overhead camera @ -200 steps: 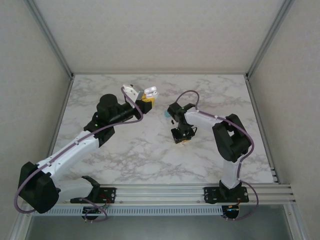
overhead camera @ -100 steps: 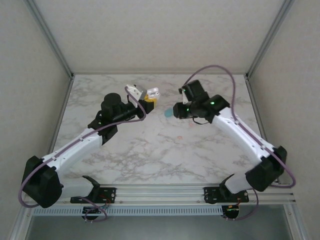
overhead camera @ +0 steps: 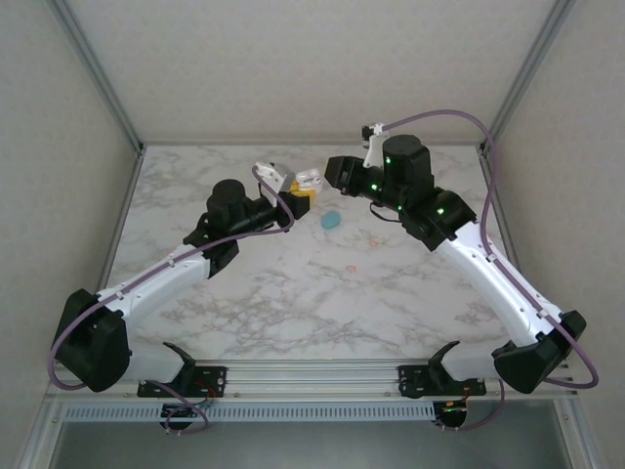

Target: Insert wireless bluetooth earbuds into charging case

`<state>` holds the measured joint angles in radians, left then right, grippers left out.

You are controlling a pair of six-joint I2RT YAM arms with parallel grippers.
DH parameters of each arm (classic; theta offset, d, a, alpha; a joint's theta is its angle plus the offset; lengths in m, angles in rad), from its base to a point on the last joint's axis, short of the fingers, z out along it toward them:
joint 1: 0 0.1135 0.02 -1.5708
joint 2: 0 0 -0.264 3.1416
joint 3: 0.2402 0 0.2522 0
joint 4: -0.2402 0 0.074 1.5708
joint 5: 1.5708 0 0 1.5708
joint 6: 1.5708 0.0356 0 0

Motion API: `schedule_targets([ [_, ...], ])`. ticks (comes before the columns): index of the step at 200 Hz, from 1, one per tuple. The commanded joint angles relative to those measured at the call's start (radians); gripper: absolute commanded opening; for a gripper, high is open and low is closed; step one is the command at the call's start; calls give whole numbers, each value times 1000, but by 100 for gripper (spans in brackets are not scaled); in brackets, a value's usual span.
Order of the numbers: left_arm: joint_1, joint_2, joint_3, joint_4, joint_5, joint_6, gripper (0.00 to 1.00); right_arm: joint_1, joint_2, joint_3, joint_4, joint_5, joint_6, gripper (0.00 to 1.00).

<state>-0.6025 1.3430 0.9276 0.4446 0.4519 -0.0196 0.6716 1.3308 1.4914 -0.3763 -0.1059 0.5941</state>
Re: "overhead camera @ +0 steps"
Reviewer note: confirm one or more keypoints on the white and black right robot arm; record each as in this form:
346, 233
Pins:
493, 283

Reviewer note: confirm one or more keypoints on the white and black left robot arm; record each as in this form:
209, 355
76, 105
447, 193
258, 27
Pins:
161, 283

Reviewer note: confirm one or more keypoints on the aluminium frame post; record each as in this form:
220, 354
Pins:
523, 78
102, 78

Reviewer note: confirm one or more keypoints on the aluminium frame leg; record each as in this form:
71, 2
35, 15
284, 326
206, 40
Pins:
41, 430
578, 430

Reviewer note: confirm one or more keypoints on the teal earbud charging case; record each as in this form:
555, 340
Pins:
331, 221

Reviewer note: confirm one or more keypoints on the wide aluminium base rail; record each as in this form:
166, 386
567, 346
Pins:
312, 378

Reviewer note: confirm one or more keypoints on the aluminium table side rail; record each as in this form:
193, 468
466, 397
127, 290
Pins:
126, 195
513, 244

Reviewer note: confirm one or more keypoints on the small electronics board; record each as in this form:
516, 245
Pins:
178, 413
451, 413

